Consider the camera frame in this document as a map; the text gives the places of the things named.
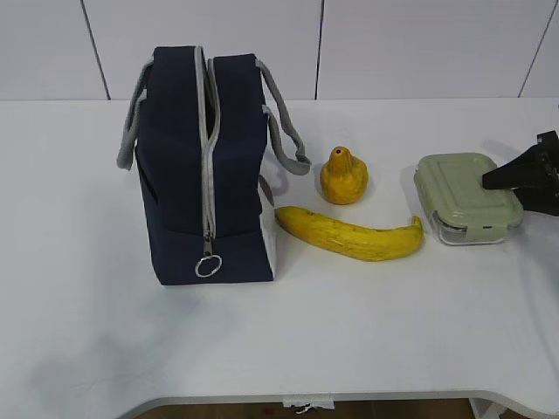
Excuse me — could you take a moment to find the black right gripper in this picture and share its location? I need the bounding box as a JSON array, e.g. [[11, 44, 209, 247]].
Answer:
[[482, 130, 559, 216]]

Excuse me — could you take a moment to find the green lid glass container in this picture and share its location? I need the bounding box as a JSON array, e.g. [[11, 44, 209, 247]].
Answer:
[[414, 153, 524, 246]]

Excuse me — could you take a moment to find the yellow banana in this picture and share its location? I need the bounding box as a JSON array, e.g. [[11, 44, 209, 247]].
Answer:
[[275, 206, 424, 262]]

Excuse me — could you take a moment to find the yellow pear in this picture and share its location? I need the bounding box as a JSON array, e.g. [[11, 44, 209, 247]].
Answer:
[[320, 146, 369, 205]]

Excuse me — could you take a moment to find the navy blue lunch bag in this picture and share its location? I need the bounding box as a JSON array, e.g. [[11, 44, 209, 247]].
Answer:
[[116, 46, 311, 286]]

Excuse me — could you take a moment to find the white tape scrap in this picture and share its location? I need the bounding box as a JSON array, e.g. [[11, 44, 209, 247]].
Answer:
[[282, 395, 335, 415]]

